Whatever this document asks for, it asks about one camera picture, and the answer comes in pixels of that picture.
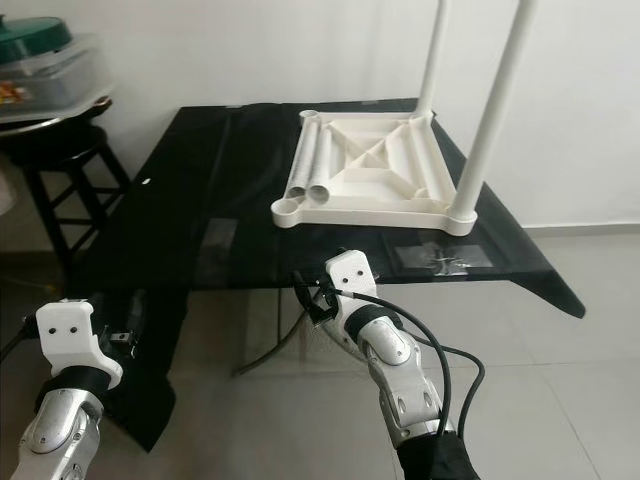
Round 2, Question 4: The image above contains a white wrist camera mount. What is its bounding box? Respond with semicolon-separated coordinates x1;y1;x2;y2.
323;250;379;336
35;298;123;386

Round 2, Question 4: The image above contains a dark green round lid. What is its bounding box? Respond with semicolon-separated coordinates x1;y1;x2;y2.
0;15;73;66

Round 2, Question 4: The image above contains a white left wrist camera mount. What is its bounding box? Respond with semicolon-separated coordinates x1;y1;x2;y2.
35;298;123;386

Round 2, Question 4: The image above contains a white plastic table leg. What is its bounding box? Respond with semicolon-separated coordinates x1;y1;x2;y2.
445;0;539;226
285;118;319;203
310;120;337;205
417;0;453;119

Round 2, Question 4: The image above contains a black round stool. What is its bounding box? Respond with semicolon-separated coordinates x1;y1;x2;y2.
15;125;131;291

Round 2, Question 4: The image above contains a black tablecloth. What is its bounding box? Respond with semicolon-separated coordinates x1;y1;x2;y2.
75;98;586;451

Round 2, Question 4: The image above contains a clear plastic storage bin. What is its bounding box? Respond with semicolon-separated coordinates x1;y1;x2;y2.
0;35;111;126

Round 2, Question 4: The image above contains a clear tape patch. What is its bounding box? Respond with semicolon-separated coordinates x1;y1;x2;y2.
395;243;496;273
198;218;239;286

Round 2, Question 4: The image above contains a round dark metal basin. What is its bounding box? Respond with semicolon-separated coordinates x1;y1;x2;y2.
0;95;113;138

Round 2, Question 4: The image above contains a metal folding table frame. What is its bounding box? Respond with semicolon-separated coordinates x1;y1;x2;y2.
230;290;321;379

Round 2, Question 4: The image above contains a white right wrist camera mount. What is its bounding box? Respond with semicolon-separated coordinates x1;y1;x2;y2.
323;250;379;336

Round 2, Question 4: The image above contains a white plastic table top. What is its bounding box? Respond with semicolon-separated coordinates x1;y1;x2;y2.
270;108;479;238

